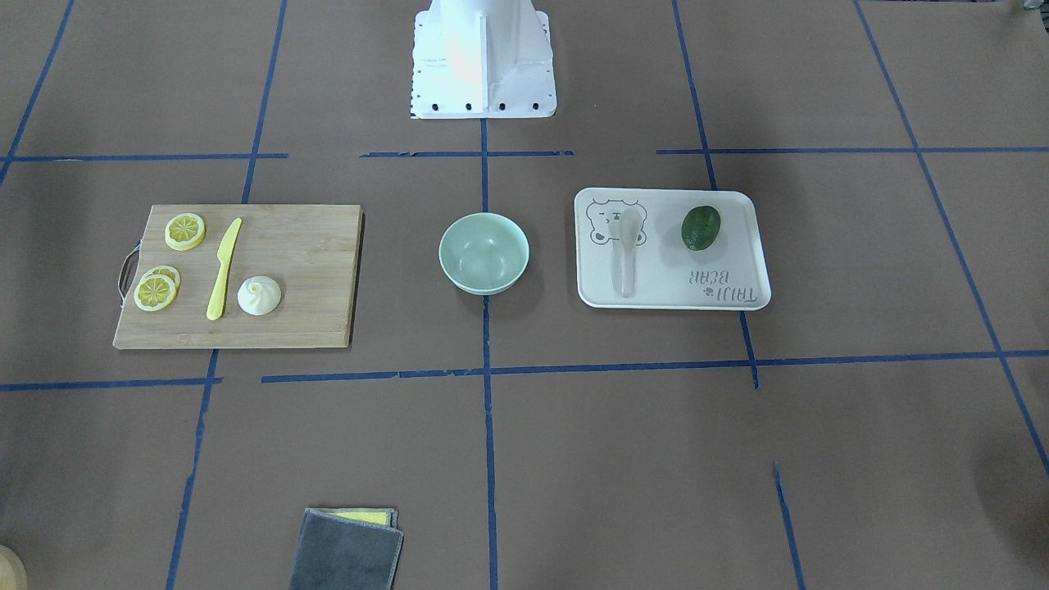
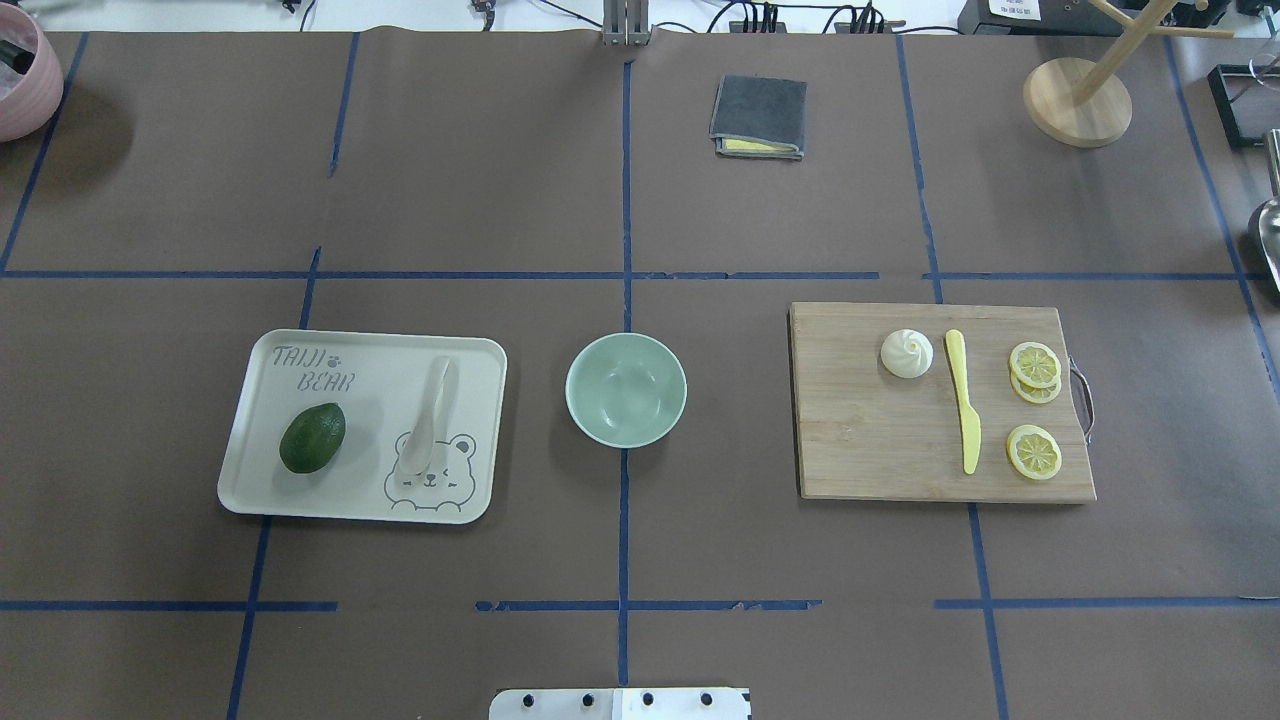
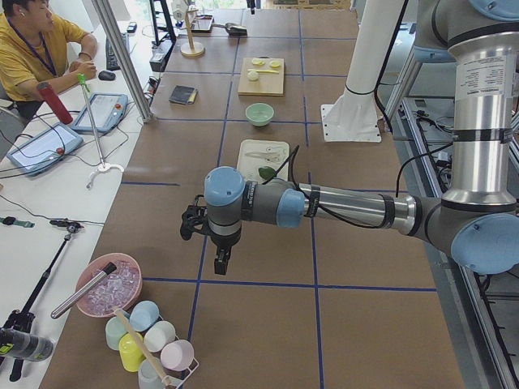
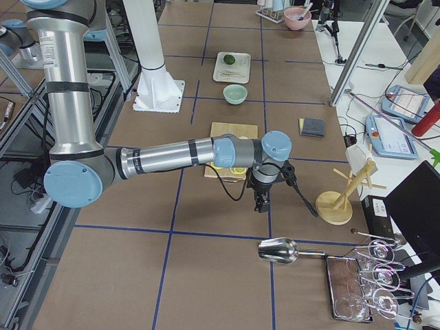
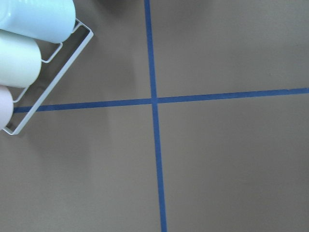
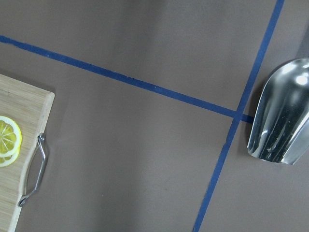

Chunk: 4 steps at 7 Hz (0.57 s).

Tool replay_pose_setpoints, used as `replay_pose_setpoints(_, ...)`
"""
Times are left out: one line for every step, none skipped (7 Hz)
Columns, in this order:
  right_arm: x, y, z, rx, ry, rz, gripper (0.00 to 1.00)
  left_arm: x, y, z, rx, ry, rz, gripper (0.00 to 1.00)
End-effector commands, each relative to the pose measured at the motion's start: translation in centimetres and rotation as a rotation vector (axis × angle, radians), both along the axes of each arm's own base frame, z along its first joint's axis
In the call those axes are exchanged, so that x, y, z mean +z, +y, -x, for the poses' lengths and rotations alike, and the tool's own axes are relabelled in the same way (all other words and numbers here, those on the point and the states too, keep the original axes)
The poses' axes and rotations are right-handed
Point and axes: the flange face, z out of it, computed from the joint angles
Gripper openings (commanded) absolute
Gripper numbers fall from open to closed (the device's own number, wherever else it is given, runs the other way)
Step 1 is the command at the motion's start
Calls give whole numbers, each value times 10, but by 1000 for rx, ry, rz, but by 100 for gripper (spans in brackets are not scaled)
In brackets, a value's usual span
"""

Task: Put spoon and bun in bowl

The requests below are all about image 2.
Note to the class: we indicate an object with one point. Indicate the white ceramic spoon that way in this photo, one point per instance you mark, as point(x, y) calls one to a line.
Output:
point(437, 404)

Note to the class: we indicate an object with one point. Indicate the white steamed bun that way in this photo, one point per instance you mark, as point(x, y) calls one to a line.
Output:
point(906, 353)

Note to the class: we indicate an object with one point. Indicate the mint green bowl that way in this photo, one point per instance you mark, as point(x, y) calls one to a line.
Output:
point(626, 390)

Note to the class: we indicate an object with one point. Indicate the pink bowl with ice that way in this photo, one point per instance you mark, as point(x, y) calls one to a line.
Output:
point(32, 78)

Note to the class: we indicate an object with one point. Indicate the wooden cutting board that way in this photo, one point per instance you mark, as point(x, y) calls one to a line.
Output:
point(864, 433)

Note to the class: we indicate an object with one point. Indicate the cream bear print tray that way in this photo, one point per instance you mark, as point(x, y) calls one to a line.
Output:
point(378, 380)

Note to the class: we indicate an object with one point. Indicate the grey folded cloth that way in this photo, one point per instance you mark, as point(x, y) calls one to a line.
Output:
point(759, 117)

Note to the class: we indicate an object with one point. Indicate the green avocado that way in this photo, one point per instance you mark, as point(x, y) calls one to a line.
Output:
point(313, 438)

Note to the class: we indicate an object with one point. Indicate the yellow plastic knife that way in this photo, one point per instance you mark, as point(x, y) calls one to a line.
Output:
point(969, 418)

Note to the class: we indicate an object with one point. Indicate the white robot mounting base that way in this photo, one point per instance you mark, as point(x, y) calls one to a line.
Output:
point(623, 703)

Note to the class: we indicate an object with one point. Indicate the upper lemon slice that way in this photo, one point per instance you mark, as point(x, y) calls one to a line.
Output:
point(1035, 365)

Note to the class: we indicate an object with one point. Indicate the lemon slice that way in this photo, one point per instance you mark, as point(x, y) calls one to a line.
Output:
point(1033, 453)
point(1035, 365)
point(1035, 395)

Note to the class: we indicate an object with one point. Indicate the middle lemon slice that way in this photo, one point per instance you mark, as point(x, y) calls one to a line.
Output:
point(1035, 395)

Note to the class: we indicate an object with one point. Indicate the lower lemon slice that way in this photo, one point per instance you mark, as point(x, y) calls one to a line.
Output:
point(1033, 453)

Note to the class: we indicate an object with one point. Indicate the wooden mug tree stand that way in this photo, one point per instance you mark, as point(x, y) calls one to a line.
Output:
point(1081, 102)

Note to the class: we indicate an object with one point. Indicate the metal scoop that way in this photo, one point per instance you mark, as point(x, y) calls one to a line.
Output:
point(1265, 219)

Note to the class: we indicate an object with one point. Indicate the black tray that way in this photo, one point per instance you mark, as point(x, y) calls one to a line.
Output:
point(1247, 110)

